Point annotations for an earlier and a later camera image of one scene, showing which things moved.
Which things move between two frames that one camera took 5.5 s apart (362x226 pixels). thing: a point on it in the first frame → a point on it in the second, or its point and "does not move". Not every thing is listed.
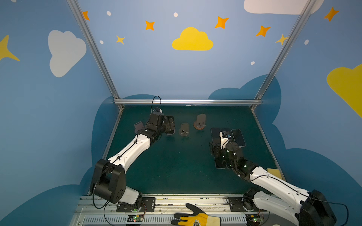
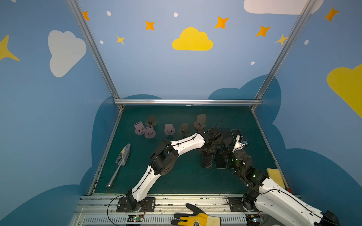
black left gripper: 168,125 → 211,145
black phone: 171,127 → 206,160
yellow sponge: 276,172 does not move
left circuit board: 135,218 does not move
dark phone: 220,162 does not move
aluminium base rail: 91,212 does not move
